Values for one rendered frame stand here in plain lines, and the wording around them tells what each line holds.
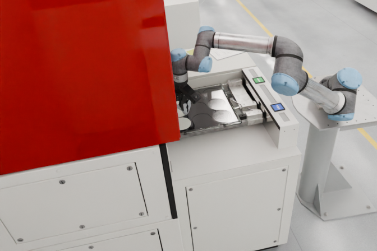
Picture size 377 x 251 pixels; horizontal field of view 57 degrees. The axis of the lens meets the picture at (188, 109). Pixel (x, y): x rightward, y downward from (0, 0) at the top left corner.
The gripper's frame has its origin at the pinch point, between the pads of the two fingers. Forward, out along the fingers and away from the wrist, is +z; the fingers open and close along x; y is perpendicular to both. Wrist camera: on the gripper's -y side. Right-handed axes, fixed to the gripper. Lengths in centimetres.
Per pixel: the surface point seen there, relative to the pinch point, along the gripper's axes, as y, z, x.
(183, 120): -0.9, 1.4, 4.7
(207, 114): -8.1, 1.3, -6.3
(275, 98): -35.1, -4.8, -28.6
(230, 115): -18.9, 1.4, -11.4
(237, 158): -33.5, 9.3, 6.0
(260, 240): -46, 73, 0
